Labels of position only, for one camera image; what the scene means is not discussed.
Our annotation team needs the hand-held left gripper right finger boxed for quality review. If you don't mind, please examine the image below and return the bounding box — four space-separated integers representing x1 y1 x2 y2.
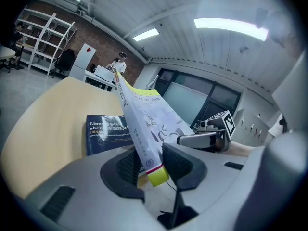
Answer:
161 131 308 231

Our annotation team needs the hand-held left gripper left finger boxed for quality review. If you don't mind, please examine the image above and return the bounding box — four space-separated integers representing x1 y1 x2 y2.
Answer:
24 148 157 231

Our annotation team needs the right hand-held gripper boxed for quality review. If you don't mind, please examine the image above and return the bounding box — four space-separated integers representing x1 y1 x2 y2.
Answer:
176 110 236 153

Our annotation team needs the dark blue book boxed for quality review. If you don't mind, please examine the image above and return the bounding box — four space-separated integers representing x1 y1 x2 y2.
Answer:
86 114 135 156

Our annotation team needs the yellow and white book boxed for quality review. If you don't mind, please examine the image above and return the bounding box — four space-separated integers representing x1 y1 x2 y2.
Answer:
114 71 195 187

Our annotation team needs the dark framed window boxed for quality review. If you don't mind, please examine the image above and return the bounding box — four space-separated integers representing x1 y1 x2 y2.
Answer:
144 67 243 139

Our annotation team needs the grey drawer cabinet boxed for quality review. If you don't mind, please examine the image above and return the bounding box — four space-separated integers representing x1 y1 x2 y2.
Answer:
232 107 270 146

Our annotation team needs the square wooden table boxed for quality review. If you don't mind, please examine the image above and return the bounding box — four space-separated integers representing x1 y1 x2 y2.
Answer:
0 77 145 199

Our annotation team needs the small white table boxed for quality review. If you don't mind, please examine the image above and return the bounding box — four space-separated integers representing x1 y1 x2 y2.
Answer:
84 70 116 92

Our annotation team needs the white printer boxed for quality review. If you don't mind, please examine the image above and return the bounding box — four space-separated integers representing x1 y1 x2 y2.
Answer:
93 65 115 83

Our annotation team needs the black office chair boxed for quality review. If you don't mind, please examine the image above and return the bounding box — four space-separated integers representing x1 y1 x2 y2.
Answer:
54 49 75 78

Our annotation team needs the white filing cabinet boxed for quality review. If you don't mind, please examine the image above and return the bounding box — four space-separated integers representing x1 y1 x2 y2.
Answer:
69 43 97 80

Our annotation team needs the white metal shelf rack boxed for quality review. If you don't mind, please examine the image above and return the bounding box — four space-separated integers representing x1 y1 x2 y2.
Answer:
15 8 57 64
28 13 76 76

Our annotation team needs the round wooden table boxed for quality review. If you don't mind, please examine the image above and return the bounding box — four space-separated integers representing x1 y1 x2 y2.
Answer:
0 46 16 69

